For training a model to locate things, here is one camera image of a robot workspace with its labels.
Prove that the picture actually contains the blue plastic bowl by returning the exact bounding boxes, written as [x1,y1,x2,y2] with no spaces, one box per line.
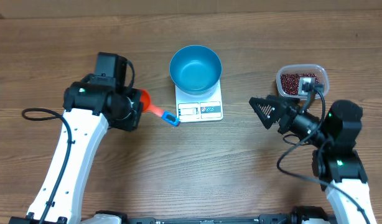
[169,45,223,95]

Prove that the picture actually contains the clear plastic food container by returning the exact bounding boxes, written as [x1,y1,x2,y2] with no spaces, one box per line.
[276,64,330,100]

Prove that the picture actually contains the orange measuring scoop blue handle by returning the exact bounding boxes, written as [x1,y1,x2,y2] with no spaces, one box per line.
[140,89,180,126]

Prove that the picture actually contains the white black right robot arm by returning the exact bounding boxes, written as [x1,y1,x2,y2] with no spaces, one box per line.
[249,94,376,223]

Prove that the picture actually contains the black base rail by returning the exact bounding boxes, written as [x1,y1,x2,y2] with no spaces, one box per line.
[95,206,337,224]

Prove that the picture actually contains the white digital kitchen scale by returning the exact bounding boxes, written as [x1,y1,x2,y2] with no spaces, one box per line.
[175,81,223,123]

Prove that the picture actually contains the red adzuki beans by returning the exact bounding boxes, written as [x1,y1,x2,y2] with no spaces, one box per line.
[280,73,319,96]

